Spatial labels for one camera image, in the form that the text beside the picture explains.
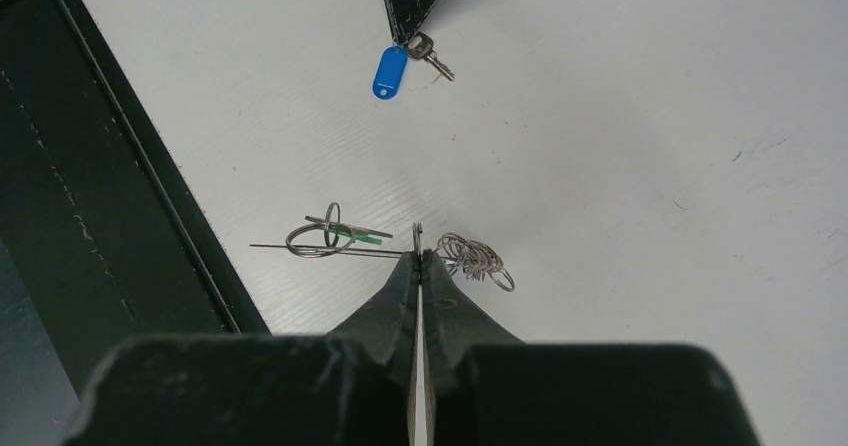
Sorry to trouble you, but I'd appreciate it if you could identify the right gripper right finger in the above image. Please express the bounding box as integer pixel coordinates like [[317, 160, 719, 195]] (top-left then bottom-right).
[[421, 251, 759, 445]]

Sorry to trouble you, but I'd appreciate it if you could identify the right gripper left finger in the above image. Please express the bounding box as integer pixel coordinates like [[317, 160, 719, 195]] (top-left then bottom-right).
[[62, 252, 420, 445]]

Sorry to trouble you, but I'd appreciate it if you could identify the blue tagged key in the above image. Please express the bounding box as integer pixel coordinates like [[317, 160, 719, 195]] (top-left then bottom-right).
[[371, 31, 456, 101]]

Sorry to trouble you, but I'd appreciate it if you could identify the green tagged key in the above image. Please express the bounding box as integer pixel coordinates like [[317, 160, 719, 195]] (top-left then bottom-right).
[[331, 228, 382, 245]]

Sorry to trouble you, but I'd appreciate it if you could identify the keyring with keys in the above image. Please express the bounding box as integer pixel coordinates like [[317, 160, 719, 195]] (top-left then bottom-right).
[[249, 202, 516, 293]]

